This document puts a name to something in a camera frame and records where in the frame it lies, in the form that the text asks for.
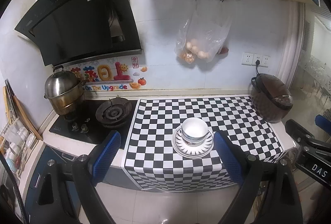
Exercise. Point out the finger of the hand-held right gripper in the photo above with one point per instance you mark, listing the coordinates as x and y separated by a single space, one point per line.
297 132
324 124

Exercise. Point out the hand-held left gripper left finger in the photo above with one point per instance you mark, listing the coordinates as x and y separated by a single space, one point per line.
106 156

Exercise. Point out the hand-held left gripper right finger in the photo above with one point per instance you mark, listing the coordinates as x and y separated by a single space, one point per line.
228 156

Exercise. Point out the white plate with grey flower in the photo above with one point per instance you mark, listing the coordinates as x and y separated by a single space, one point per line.
193 157

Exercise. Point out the blue floral white bowl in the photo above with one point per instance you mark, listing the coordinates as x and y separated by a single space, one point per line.
194 127

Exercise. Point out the black gas stove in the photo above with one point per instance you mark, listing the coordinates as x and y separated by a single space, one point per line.
88 120

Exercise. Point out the brown rice cooker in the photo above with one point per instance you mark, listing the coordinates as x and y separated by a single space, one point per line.
269 100

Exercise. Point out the black white checkered cloth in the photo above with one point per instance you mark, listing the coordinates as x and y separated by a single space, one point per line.
155 162

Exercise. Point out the glass sliding door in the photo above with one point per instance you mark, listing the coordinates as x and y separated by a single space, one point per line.
315 71

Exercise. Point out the blue base cabinet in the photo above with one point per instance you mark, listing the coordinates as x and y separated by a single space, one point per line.
51 162

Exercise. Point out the stainless steel steamer pot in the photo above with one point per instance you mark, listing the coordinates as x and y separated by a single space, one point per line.
62 89

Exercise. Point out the wooden cutting board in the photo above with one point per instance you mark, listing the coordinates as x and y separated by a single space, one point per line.
25 115

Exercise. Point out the rack of bottles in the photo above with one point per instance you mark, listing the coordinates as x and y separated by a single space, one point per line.
15 149

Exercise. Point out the clear plastic bag of eggs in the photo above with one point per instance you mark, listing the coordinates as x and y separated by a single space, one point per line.
204 32

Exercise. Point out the black range hood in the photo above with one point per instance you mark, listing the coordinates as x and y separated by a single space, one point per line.
77 22

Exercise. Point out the white wall socket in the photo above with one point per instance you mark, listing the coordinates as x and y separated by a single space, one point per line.
265 61
247 58
256 57

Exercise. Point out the colourful wall sticker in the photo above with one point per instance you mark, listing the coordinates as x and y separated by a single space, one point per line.
113 76

